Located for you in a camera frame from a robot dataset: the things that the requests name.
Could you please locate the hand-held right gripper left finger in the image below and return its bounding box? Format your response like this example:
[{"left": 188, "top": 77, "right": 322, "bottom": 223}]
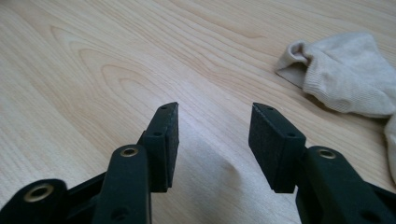
[{"left": 92, "top": 102, "right": 180, "bottom": 224}]

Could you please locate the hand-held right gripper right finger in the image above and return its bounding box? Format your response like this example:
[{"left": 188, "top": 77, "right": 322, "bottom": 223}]
[{"left": 247, "top": 102, "right": 396, "bottom": 224}]

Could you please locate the beige sock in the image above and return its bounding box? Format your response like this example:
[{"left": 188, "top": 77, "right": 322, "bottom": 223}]
[{"left": 275, "top": 31, "right": 396, "bottom": 185}]

